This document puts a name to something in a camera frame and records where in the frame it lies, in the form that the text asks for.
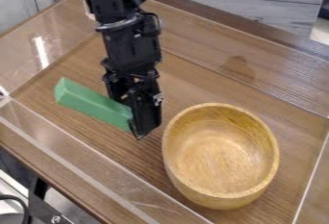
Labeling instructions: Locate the brown wooden bowl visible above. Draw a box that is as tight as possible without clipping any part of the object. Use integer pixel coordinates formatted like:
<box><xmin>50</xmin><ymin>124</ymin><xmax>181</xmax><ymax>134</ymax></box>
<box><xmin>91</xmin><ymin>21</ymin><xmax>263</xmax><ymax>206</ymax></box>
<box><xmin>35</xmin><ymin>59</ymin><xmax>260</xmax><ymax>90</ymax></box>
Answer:
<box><xmin>162</xmin><ymin>103</ymin><xmax>280</xmax><ymax>210</ymax></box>

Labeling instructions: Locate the black cable near floor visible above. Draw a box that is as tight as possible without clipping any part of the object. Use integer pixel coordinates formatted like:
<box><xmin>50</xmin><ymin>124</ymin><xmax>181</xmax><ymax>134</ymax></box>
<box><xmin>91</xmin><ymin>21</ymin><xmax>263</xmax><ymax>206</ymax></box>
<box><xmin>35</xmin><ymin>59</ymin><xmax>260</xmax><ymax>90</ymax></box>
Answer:
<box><xmin>0</xmin><ymin>193</ymin><xmax>31</xmax><ymax>224</ymax></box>

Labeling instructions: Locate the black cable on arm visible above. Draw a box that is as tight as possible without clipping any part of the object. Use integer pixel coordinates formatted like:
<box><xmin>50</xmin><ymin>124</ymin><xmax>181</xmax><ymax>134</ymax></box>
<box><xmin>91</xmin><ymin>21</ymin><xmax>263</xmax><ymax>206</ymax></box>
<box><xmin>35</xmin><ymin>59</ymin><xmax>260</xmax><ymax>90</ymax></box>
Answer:
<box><xmin>140</xmin><ymin>10</ymin><xmax>165</xmax><ymax>38</ymax></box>

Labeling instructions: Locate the clear acrylic tray wall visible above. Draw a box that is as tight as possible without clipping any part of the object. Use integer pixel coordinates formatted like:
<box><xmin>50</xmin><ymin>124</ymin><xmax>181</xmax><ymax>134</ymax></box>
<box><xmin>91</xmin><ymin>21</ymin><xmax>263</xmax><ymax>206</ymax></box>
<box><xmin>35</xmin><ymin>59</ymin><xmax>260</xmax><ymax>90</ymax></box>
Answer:
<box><xmin>0</xmin><ymin>0</ymin><xmax>329</xmax><ymax>224</ymax></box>

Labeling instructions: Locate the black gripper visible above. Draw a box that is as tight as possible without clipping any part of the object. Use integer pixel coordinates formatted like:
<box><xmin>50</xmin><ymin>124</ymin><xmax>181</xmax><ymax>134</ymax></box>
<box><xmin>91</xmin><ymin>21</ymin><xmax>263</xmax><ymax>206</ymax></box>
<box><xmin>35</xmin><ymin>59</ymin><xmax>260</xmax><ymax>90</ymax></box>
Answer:
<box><xmin>97</xmin><ymin>12</ymin><xmax>164</xmax><ymax>139</ymax></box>

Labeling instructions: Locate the black table leg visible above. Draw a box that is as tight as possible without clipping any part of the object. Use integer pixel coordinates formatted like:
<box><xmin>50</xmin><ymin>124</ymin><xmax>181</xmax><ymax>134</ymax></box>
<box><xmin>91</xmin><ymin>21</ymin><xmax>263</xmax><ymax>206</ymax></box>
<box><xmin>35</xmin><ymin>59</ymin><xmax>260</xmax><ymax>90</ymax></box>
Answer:
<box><xmin>30</xmin><ymin>177</ymin><xmax>50</xmax><ymax>200</ymax></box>

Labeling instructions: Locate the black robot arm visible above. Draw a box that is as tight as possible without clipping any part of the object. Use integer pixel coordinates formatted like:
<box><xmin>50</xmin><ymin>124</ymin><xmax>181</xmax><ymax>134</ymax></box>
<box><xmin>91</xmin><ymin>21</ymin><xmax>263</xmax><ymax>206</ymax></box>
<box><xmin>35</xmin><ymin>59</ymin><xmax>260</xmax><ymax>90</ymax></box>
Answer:
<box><xmin>83</xmin><ymin>0</ymin><xmax>164</xmax><ymax>138</ymax></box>

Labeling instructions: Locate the green rectangular block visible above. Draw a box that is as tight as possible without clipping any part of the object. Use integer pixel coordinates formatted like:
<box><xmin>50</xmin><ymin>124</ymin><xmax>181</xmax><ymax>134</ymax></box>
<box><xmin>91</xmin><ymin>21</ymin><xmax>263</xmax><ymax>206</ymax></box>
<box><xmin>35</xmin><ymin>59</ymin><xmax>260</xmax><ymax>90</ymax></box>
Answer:
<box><xmin>54</xmin><ymin>78</ymin><xmax>133</xmax><ymax>132</ymax></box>

